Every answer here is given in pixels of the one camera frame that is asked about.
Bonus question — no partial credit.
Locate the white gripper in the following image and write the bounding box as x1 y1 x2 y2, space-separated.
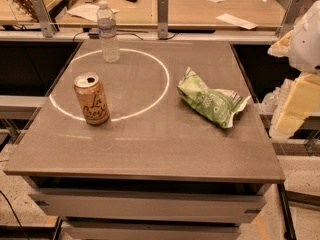
267 0 320 138

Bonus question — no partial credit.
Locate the orange LaCroix can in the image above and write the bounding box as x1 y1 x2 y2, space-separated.
74 73 110 125

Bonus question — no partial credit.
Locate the green chip bag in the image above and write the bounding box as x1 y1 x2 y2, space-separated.
177 67 251 129

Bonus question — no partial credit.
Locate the white paper sheet right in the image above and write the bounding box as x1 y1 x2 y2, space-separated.
217 13 257 30

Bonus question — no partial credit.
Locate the wooden back desk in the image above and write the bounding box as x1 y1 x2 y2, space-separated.
56 0 320 32

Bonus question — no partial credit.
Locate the clear plastic water bottle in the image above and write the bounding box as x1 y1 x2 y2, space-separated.
96 1 120 63

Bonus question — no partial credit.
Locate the white paper sheet left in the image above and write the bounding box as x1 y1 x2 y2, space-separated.
68 1 116 24

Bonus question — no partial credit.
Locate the white drawer cabinet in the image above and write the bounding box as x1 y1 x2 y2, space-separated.
30 188 266 240

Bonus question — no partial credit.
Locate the grey metal bracket right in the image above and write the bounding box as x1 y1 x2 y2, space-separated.
276 0 304 38

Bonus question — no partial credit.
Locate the grey metal bracket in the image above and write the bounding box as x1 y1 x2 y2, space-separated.
157 0 169 40
31 0 57 38
276 0 304 38

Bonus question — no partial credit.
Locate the grey metal bracket middle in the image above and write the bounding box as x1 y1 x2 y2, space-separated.
157 0 169 40

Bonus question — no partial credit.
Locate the black cable on desk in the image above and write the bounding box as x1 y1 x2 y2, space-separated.
71 30 178 42

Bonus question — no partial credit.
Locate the grey metal bracket left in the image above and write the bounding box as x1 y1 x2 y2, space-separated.
31 0 57 38

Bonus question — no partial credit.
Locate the black floor cable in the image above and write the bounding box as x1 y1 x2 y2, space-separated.
0 189 30 240

